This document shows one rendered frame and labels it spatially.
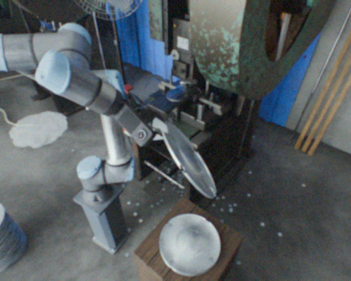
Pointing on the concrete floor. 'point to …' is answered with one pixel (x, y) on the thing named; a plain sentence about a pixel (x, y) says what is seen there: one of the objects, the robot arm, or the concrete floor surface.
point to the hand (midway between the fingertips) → (166, 135)
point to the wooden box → (147, 273)
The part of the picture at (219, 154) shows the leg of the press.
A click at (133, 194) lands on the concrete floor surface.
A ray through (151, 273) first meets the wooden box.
